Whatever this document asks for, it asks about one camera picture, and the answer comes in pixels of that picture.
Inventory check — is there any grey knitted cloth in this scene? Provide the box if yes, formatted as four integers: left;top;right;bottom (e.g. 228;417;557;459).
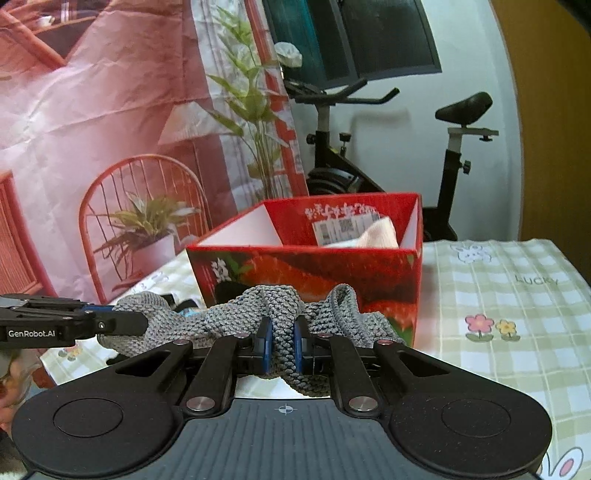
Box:
97;284;402;397

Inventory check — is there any cream knitted cloth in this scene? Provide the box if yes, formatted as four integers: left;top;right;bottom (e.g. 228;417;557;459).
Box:
327;217;399;249

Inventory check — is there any person's left hand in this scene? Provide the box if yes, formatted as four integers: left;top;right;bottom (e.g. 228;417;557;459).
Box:
1;349;56;436

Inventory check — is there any red strawberry cardboard box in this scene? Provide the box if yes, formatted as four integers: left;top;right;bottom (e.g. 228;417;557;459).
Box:
187;193;423;344

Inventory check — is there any black exercise bike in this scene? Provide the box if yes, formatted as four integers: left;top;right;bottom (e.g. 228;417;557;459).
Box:
281;78;501;243

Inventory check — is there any checkered green tablecloth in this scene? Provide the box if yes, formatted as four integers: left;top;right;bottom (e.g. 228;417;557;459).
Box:
38;237;591;480

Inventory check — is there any red printed backdrop cloth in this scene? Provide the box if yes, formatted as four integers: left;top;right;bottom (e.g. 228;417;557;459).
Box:
1;1;308;303

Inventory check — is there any white crumpled tissue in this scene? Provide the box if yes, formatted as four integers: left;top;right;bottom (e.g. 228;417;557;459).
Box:
274;42;303;69

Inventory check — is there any dark window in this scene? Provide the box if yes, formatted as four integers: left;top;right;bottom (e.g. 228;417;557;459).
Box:
263;0;442;89

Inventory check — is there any wooden door panel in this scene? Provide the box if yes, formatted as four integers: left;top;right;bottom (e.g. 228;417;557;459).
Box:
493;1;590;277

